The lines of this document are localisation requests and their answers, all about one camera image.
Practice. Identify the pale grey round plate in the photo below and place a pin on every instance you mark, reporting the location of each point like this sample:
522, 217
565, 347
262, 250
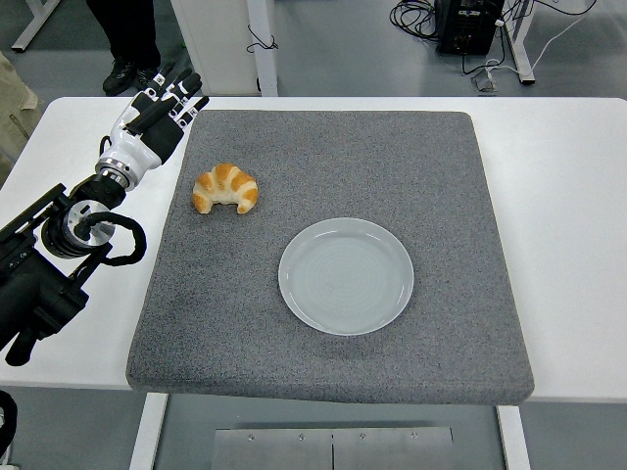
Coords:
343, 279

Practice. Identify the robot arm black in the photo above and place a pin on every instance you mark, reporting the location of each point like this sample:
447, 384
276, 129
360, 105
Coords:
44, 294

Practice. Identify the black computer tower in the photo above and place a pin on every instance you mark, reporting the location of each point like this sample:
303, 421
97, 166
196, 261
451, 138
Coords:
465, 29

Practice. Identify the white desk leg column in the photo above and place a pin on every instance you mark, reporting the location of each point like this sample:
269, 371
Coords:
267, 68

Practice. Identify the person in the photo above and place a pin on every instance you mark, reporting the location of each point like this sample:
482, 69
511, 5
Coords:
127, 29
12, 108

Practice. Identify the golden croissant bread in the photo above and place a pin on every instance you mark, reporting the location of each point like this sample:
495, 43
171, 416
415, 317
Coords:
230, 183

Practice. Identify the white desk leg with foot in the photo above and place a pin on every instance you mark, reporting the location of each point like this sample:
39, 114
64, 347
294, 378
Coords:
521, 49

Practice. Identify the white cabinet panel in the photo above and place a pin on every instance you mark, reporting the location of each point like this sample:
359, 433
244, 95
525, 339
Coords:
215, 44

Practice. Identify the white desk foot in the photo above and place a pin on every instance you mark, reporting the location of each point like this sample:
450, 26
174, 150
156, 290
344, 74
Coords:
29, 34

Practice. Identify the small grey floor adapter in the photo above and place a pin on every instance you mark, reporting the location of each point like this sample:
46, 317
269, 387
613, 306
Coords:
485, 80

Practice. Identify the white table leg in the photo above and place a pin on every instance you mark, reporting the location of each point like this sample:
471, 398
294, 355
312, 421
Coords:
147, 436
514, 440

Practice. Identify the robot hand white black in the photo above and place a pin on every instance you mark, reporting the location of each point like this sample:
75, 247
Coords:
147, 142

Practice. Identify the grey felt mat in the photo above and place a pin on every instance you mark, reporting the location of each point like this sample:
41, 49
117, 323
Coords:
343, 161

